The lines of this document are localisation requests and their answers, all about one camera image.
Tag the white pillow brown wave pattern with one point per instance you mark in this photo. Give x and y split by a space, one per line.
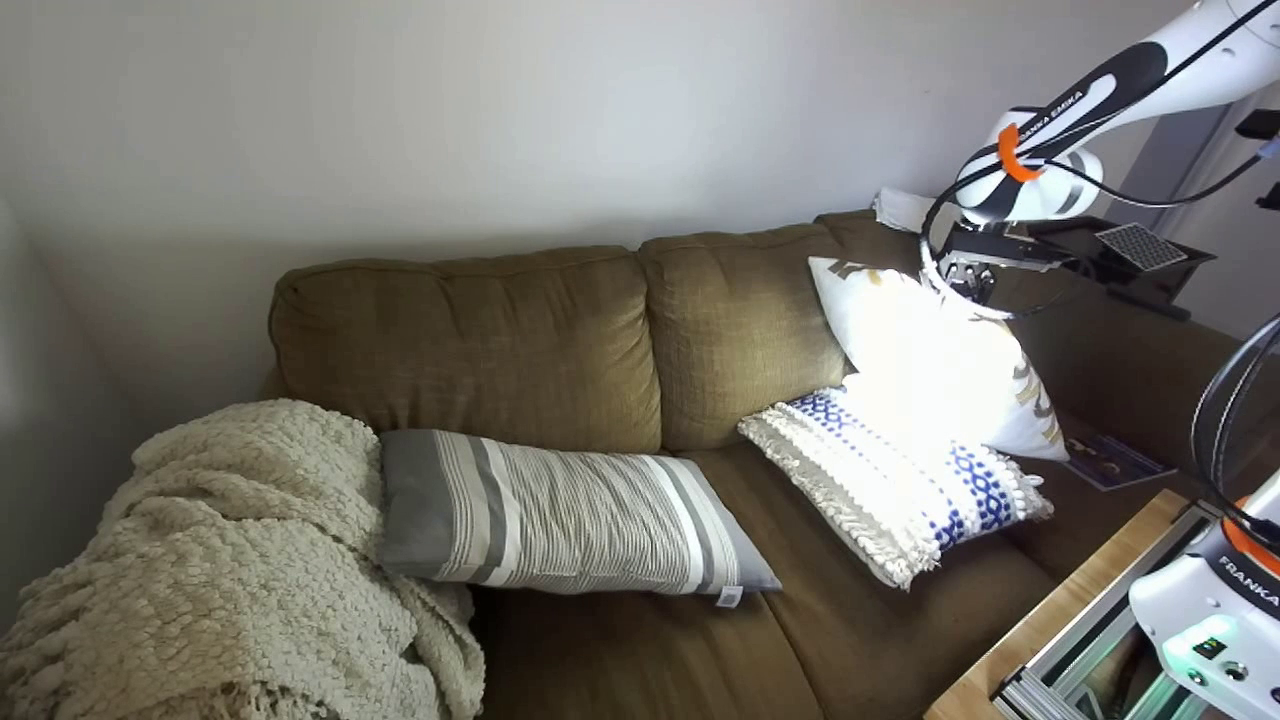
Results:
935 354

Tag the gray striped pillow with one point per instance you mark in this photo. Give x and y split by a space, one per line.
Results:
575 522

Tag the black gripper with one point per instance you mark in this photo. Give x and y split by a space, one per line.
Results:
973 260

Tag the aluminium frame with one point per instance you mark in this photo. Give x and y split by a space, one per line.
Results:
1082 665

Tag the white blue fringed pillow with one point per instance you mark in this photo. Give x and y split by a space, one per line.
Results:
893 494

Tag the brown fabric couch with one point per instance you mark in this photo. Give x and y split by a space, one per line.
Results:
534 345

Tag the gray pad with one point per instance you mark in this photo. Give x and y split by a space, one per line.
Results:
1145 245

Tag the wooden table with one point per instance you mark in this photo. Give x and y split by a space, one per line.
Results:
1052 622

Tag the dark purple book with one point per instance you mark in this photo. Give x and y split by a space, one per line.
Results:
1105 463

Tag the black side table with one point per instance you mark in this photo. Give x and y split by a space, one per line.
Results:
1135 274

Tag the cream knit blanket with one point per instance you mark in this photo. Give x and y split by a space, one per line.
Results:
227 562

